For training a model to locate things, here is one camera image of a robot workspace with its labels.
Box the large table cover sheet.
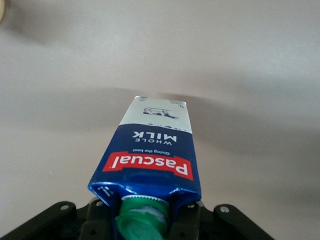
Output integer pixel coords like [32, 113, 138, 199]
[0, 0, 320, 240]

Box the blue white milk carton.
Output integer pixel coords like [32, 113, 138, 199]
[87, 95, 202, 240]

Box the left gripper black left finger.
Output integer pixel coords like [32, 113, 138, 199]
[79, 196, 120, 240]

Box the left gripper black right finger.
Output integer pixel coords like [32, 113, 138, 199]
[169, 201, 207, 240]

